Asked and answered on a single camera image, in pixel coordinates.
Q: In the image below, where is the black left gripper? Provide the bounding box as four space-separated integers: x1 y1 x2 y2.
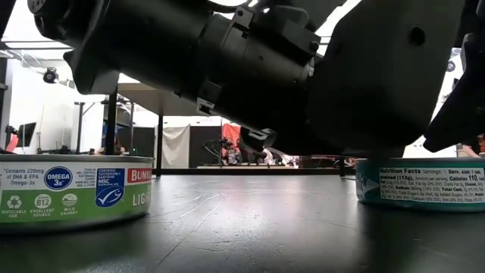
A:
196 5 323 156

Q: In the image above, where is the black partition panel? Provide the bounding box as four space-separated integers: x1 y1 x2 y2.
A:
189 124 224 168

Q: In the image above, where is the red cloth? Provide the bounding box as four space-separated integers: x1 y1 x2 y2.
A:
222 123 243 152

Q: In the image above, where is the black monitor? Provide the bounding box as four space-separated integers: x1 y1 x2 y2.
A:
13 121 38 149

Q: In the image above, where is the wooden shelf with black legs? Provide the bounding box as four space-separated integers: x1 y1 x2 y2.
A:
105 81 357 179

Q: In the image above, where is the overhead bar with light strips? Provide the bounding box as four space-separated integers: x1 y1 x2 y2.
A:
0 37 73 50

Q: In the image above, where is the white curtain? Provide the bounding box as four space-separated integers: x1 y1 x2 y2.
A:
161 124 190 170

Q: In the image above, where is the green Bumble Bee tuna can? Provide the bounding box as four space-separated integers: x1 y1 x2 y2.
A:
0 154 155 231

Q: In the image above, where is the teal skipjack tuna can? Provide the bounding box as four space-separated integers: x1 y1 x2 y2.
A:
355 157 485 212

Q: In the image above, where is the black table mat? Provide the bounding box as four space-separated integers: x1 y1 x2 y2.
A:
0 173 485 273

